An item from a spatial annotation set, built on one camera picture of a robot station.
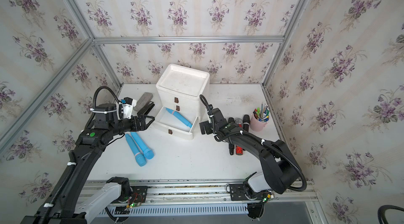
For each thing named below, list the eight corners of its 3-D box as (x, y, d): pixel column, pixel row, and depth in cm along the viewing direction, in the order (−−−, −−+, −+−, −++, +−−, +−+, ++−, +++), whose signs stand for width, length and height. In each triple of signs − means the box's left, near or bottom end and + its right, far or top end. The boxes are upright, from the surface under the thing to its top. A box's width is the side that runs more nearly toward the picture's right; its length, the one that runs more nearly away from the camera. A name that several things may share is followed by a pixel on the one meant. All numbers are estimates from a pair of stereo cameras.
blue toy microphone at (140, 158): (140, 168, 83) (138, 166, 80) (126, 137, 94) (124, 135, 91) (147, 163, 84) (146, 161, 82) (133, 133, 96) (131, 131, 93)
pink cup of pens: (250, 132, 97) (256, 120, 87) (246, 116, 105) (252, 103, 95) (264, 132, 97) (272, 120, 87) (259, 116, 106) (266, 103, 95)
